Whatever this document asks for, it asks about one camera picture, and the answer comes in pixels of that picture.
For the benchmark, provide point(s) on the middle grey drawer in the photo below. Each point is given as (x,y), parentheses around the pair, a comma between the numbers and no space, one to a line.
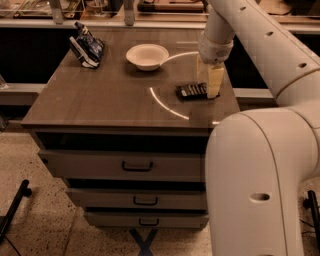
(139,199)

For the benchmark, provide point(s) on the black stand leg right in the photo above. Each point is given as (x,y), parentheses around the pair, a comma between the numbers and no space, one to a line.
(311,203)

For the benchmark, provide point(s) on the bottom grey drawer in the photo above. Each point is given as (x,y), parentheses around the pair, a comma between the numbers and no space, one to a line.
(147,220)

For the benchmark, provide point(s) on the black rxbar chocolate bar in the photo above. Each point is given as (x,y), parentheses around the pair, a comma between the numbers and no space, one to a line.
(192,91)

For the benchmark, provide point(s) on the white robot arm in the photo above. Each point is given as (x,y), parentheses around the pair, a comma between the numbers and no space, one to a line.
(256,159)

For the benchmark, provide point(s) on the blue chip bag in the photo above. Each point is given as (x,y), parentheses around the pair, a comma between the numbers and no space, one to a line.
(87,48)

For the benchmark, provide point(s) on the white paper bowl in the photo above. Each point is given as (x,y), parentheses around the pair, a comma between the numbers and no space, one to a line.
(147,57)

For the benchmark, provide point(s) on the black stand leg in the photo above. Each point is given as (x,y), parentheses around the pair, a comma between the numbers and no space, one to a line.
(311,203)
(5,221)

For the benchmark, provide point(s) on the grey drawer cabinet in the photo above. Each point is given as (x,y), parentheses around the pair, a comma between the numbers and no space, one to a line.
(119,108)

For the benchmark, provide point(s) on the grey drawer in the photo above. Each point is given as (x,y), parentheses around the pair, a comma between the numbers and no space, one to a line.
(139,199)
(140,166)
(147,220)

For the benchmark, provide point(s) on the black stand leg left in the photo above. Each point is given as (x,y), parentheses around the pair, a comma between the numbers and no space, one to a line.
(5,221)

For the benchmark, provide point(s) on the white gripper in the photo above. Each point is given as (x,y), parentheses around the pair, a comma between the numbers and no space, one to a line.
(214,53)

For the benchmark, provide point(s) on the blue tape cross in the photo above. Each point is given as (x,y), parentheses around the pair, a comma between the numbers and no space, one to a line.
(144,244)

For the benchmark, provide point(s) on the top grey drawer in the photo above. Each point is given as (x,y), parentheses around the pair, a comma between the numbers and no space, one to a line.
(140,166)

